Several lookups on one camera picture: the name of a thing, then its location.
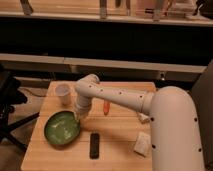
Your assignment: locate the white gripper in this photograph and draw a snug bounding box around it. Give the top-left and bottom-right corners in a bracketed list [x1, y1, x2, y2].
[74, 97, 92, 121]

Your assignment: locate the green ceramic bowl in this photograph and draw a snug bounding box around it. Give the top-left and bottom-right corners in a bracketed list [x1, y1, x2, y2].
[44, 111, 80, 146]

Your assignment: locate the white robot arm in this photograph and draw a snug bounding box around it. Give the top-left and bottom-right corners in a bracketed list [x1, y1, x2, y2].
[74, 74, 205, 171]

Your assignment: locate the orange carrot toy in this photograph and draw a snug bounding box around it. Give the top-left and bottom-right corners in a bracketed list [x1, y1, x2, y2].
[103, 101, 110, 116]

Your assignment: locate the clear plastic cup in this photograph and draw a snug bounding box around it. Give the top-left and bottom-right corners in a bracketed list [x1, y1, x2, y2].
[55, 84, 71, 106]

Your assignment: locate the small white crumpled object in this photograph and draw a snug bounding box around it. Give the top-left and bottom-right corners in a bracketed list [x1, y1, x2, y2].
[137, 113, 150, 124]

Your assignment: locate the white folded cloth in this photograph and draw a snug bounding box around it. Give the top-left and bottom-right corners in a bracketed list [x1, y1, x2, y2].
[134, 132, 151, 157]

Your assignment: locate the black office chair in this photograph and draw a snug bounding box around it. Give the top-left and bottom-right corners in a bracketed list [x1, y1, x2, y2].
[0, 64, 39, 151]

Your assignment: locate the long wooden shelf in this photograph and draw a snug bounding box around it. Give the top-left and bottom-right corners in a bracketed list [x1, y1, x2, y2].
[0, 53, 207, 73]

